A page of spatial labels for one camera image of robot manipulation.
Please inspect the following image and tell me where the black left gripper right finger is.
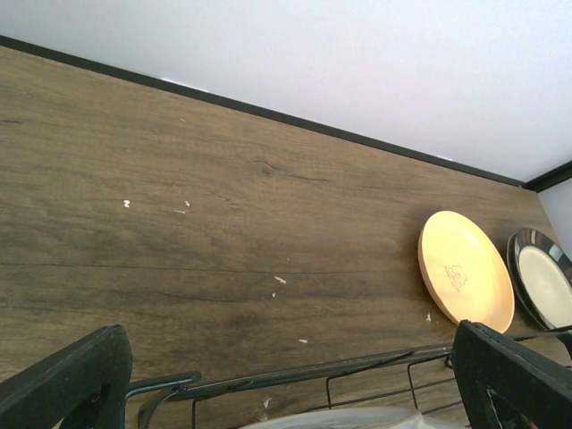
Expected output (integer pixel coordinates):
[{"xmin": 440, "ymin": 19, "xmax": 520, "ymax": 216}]
[{"xmin": 451, "ymin": 321, "xmax": 571, "ymax": 428}]

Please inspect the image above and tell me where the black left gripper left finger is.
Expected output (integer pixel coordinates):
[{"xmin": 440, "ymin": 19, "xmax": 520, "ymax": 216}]
[{"xmin": 1, "ymin": 324, "xmax": 132, "ymax": 428}]

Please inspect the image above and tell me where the yellow orange plate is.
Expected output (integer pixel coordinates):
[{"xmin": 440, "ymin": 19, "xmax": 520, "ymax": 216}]
[{"xmin": 417, "ymin": 210, "xmax": 516, "ymax": 333}]

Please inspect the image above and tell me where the black rimmed cream plate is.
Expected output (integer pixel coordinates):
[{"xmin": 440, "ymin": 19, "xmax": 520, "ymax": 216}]
[{"xmin": 516, "ymin": 228, "xmax": 571, "ymax": 330}]

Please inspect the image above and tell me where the light green flower plate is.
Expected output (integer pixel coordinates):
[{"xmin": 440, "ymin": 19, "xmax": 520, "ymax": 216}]
[{"xmin": 506, "ymin": 233, "xmax": 546, "ymax": 330}]

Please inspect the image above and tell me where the red teal patterned plate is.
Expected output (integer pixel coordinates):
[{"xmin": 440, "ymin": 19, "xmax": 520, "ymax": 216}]
[{"xmin": 244, "ymin": 406, "xmax": 460, "ymax": 429}]

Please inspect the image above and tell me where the black wire dish rack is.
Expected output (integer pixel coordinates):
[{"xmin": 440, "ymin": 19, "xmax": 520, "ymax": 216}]
[{"xmin": 124, "ymin": 325, "xmax": 572, "ymax": 429}]

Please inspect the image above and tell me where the black aluminium frame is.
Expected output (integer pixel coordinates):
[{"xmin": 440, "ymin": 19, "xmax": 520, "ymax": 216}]
[{"xmin": 1, "ymin": 37, "xmax": 571, "ymax": 192}]

